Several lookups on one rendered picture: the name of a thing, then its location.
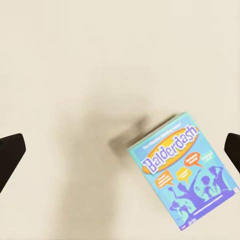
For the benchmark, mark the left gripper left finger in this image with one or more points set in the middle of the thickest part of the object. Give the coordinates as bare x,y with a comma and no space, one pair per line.
12,150

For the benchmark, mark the board game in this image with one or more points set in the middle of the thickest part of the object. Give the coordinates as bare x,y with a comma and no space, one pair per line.
184,170

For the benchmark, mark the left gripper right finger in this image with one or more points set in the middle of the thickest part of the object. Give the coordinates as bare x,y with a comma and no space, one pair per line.
232,149

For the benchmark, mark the bed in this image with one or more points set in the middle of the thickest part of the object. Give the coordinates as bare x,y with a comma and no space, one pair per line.
84,80

